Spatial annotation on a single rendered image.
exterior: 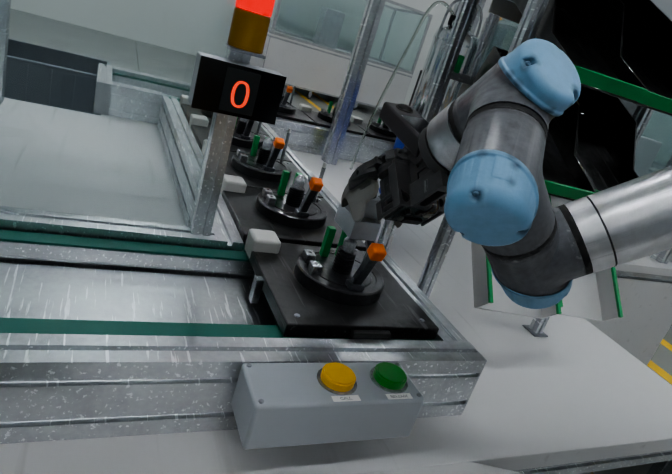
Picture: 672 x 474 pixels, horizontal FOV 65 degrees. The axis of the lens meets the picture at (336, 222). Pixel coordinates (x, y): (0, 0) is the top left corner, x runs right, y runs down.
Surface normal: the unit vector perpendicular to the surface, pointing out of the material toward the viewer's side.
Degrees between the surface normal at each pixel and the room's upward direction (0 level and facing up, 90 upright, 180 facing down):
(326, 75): 90
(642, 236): 93
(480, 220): 128
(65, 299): 0
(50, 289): 0
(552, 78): 43
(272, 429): 90
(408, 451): 0
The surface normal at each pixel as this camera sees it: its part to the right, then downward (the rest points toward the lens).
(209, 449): 0.29, -0.90
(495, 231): -0.32, 0.79
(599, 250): -0.15, 0.36
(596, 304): 0.34, -0.35
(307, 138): 0.36, 0.43
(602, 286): -0.94, -0.18
